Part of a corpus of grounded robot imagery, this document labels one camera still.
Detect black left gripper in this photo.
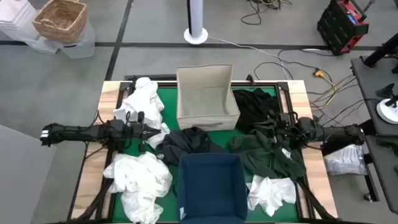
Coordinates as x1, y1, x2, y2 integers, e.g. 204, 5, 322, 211
123, 111, 162, 154

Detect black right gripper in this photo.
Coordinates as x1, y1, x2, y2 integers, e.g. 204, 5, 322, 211
254, 111, 300, 142

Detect white shirt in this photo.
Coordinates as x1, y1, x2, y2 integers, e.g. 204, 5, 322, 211
113, 77, 171, 149

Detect dark charcoal garment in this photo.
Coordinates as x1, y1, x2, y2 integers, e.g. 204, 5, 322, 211
155, 126, 229, 167

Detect small white garment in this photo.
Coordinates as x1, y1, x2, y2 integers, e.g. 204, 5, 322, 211
246, 174, 297, 218

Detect black garment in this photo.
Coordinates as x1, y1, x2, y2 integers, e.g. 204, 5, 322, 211
232, 88, 290, 134

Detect dark green garment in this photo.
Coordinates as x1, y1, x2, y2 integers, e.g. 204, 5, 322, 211
228, 129, 307, 187

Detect green table mat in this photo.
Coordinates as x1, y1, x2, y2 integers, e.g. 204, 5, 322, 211
111, 86, 299, 223

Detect large white crumpled garment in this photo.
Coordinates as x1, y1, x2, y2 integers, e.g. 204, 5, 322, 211
103, 151, 174, 224

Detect beige fabric storage box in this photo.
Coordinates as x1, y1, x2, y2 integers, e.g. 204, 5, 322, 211
175, 63, 241, 132

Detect navy fabric storage box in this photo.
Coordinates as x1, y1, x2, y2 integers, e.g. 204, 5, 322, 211
175, 152, 249, 224

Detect clear plastic bag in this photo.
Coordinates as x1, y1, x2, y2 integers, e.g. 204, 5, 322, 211
323, 144, 368, 177

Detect clear plastic storage bin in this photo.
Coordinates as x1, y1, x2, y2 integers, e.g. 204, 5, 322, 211
54, 18, 96, 59

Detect grey side table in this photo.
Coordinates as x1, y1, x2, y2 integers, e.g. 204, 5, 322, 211
350, 55, 398, 215

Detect white tower fan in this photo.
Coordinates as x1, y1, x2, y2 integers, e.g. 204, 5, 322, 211
183, 0, 209, 45

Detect white round stand base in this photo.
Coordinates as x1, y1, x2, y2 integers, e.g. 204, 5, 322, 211
376, 98, 398, 125

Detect red and black tool case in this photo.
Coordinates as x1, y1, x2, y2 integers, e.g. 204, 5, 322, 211
317, 0, 370, 56

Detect black slanted pole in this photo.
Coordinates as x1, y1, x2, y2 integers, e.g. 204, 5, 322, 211
363, 32, 398, 68

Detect woven wicker basket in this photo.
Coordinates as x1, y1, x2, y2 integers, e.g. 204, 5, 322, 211
32, 0, 88, 44

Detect white stacked plastic bins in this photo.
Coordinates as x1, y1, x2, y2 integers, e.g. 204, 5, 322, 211
0, 0, 60, 55

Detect black aluminium table frame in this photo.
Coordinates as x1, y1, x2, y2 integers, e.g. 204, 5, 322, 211
67, 74, 340, 224

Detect black floor cable bundle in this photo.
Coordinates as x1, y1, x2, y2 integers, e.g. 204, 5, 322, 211
253, 48, 380, 127

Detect yellow floor cable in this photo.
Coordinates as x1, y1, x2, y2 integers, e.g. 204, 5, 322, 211
310, 73, 355, 110

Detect white floor cable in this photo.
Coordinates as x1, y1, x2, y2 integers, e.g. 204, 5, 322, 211
206, 35, 294, 80

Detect black tangled floor cables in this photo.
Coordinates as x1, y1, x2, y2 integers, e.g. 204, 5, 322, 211
241, 0, 293, 26

